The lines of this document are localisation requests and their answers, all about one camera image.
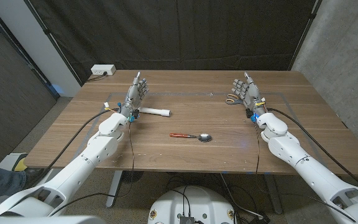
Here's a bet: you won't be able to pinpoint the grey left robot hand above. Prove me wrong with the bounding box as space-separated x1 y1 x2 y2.
118 71 150 123

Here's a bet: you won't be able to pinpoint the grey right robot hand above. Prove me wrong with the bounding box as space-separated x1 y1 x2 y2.
230 71 269 119

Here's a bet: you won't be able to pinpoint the grey yellow scissors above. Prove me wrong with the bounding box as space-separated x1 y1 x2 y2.
225 93 246 106

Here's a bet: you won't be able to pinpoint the white plastic pipe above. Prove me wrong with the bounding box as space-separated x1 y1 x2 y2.
138 106 172 118

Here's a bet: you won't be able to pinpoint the white power strip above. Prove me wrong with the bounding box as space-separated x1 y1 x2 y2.
90 64 117 76

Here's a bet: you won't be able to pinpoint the black backdrop curtain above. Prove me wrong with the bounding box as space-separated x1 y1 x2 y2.
25 0 321 85

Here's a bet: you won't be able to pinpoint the black round floor fan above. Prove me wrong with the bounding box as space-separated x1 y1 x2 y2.
121 170 144 184

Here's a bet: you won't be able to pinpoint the black backdrop stand pole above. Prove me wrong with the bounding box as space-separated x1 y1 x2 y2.
287 0 323 71
23 0 84 86

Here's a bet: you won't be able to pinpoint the grey table leg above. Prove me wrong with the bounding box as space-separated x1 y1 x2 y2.
263 174 284 215
106 170 123 208

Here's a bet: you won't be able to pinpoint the black power adapter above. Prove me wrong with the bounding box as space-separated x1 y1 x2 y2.
249 213 272 224

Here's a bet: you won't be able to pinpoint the white robot torso base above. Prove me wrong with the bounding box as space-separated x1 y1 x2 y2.
147 185 238 224

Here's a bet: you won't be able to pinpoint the yellow black floor object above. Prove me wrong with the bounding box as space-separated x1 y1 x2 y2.
12 152 29 172

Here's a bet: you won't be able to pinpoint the black power strip cord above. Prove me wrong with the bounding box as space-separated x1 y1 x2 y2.
87 72 108 83

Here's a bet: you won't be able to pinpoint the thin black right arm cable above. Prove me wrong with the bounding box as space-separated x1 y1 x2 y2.
253 123 262 184

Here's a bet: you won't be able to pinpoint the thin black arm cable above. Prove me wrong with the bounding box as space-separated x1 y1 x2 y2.
48 121 135 217
253 123 262 184

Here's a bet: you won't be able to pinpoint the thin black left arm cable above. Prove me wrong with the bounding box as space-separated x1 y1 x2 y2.
48 121 135 217

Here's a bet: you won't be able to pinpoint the spoon with red handle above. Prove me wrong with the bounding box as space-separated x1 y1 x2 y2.
169 133 213 143

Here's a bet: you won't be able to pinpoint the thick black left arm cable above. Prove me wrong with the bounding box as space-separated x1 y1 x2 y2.
26 108 119 189

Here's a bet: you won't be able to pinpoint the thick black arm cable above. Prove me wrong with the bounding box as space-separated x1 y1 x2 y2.
26 108 119 189
266 107 358 191

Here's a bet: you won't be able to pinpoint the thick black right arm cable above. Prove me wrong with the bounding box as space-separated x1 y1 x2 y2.
266 107 358 191

